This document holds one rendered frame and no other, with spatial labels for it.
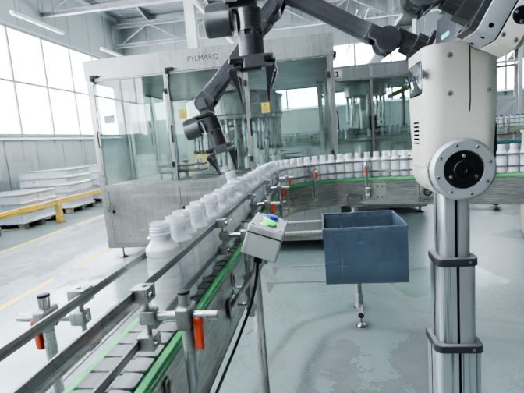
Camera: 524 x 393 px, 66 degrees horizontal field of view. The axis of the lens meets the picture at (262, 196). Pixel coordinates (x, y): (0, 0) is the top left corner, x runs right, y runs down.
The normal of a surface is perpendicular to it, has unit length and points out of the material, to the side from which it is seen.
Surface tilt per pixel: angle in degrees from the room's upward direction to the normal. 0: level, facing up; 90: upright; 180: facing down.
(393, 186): 90
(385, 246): 90
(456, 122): 101
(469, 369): 90
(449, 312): 90
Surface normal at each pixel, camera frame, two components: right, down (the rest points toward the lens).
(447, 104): -0.11, 0.33
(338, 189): 0.01, 0.14
